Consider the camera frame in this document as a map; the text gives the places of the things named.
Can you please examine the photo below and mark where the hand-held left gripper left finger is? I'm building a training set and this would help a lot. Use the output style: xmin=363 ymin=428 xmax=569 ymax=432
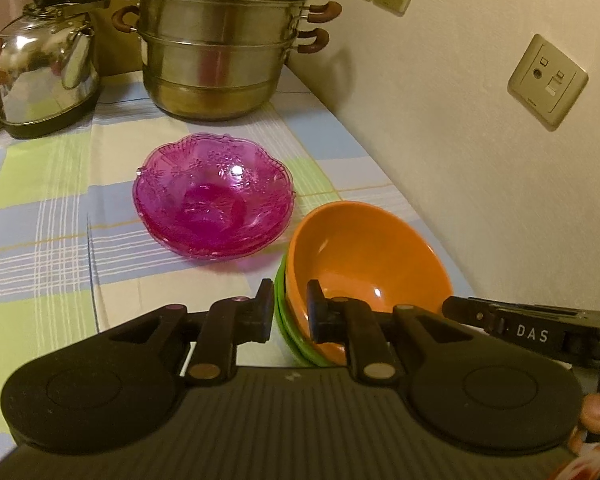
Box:
xmin=105 ymin=278 xmax=276 ymax=389

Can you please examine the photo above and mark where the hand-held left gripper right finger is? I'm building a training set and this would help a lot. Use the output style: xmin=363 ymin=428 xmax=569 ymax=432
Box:
xmin=305 ymin=280 xmax=477 ymax=384

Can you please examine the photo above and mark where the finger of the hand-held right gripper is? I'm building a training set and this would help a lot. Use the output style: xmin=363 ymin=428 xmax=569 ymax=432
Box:
xmin=441 ymin=295 xmax=503 ymax=335

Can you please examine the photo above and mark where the green plastic bowl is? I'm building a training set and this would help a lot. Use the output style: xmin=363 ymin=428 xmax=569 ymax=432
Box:
xmin=274 ymin=254 xmax=332 ymax=367

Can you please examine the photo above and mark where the orange plastic bowl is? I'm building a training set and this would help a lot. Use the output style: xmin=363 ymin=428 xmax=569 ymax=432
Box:
xmin=285 ymin=201 xmax=454 ymax=367

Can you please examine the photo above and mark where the red white printed item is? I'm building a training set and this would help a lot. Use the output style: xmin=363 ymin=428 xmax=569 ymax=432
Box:
xmin=550 ymin=439 xmax=600 ymax=480

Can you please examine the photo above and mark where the checked pastel tablecloth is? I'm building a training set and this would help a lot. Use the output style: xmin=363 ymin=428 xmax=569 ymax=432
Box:
xmin=0 ymin=65 xmax=477 ymax=467

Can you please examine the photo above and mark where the stainless steel steamer base pot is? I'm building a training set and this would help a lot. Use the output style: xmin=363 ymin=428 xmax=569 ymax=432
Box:
xmin=111 ymin=6 xmax=331 ymax=122

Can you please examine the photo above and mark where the stainless steel steamer tier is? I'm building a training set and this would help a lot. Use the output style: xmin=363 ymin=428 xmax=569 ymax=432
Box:
xmin=111 ymin=0 xmax=343 ymax=52

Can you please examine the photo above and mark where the stainless steel kettle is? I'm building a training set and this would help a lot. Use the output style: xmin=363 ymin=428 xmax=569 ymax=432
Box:
xmin=0 ymin=0 xmax=112 ymax=140

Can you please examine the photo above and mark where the beige wall data socket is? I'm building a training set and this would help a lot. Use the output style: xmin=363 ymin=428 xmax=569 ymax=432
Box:
xmin=508 ymin=33 xmax=590 ymax=132

